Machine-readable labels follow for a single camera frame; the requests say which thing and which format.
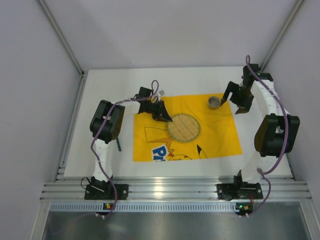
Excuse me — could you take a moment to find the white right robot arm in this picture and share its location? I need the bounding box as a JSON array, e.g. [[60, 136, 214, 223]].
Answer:
[[217, 73, 300, 201]]

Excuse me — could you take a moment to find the aluminium frame corner post left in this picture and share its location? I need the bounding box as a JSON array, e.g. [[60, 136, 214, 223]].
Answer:
[[36, 0, 85, 77]]

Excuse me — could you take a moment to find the speckled ceramic cup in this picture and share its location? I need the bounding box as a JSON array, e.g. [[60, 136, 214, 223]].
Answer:
[[207, 96, 221, 110]]

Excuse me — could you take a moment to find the white slotted cable duct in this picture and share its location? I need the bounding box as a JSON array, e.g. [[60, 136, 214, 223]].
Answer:
[[50, 202, 251, 213]]

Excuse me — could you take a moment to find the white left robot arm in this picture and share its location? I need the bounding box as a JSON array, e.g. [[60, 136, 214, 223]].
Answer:
[[84, 98, 172, 200]]

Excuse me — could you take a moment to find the yellow printed cloth placemat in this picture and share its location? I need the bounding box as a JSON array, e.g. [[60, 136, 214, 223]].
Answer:
[[133, 94, 242, 162]]

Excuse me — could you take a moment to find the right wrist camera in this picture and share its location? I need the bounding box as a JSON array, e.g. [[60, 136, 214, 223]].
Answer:
[[242, 63, 260, 87]]

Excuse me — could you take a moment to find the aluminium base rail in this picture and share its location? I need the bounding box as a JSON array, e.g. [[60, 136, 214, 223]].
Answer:
[[40, 177, 312, 202]]

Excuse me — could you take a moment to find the round woven yellow plate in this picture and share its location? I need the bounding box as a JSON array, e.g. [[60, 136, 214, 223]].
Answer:
[[166, 113, 201, 143]]

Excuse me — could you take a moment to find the green handled spoon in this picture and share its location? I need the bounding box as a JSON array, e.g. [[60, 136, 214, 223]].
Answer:
[[116, 137, 122, 152]]

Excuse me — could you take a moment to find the aluminium frame corner post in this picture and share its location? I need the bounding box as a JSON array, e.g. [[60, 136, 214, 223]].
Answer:
[[36, 0, 85, 77], [260, 0, 306, 72]]

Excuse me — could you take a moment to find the aluminium frame corner post right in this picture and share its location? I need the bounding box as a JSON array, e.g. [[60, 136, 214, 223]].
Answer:
[[260, 0, 306, 72]]

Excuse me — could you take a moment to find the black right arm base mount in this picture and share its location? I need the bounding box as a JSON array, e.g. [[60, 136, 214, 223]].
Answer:
[[216, 183, 263, 201]]

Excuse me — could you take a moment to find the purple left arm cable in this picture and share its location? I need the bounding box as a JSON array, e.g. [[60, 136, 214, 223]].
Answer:
[[90, 79, 161, 218]]

